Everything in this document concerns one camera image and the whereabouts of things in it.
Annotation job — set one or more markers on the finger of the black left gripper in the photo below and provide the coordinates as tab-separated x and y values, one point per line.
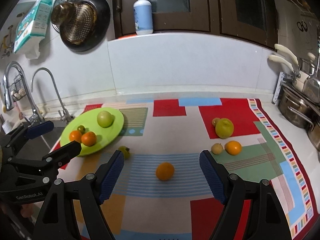
37	129
33	158

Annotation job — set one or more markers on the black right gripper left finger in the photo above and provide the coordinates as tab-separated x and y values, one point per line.
57	220

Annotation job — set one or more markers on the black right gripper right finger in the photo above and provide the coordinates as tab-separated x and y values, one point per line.
251	210

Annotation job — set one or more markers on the small green tomato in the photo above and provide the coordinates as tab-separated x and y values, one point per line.
81	129

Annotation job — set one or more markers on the green apple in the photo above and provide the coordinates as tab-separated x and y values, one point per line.
105	119

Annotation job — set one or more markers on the green tomato with stem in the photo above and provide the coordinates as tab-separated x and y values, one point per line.
126	151

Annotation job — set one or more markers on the large orange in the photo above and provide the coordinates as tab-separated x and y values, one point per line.
165	171

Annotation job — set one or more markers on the person's hand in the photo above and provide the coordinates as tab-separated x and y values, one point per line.
27	210

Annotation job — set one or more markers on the chrome tall faucet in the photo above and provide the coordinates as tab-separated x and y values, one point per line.
17	90

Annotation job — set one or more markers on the small orange on plate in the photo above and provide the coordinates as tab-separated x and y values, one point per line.
75	136

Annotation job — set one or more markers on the larger orange on plate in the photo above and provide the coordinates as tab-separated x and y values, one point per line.
89	139

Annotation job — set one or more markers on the lime green plate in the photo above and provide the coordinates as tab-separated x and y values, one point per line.
89	120

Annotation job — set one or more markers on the small bright orange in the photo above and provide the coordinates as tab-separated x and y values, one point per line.
233	147

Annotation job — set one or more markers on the small tan round fruit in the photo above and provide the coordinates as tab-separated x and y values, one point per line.
217	149

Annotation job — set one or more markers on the large yellow-green citrus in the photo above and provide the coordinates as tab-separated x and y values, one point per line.
224	128

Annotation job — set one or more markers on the white teal paper package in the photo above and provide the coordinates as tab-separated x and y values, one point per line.
32	29

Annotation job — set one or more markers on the colourful patterned table mat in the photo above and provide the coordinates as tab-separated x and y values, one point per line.
176	131

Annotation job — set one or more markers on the small brown-green fruit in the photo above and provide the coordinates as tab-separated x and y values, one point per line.
215	121

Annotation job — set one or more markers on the stainless steel pot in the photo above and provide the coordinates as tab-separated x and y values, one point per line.
296	110

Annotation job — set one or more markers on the brass colander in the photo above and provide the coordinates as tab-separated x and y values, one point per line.
74	20

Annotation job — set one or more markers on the black frying pan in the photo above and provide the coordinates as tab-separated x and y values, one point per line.
103	16

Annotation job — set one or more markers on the white blue soap bottle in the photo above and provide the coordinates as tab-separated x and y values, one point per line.
142	10

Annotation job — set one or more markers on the white metal rack bracket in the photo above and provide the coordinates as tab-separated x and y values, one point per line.
276	94

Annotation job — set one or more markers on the cream pan handle lower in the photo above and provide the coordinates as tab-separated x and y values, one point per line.
281	60

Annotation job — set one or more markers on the cream pan handle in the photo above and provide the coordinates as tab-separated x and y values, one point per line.
287	51
281	60

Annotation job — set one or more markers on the cream pan handle upper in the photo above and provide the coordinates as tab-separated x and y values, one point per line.
287	51

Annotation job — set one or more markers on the dark wooden window frame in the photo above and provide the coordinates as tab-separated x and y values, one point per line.
250	20

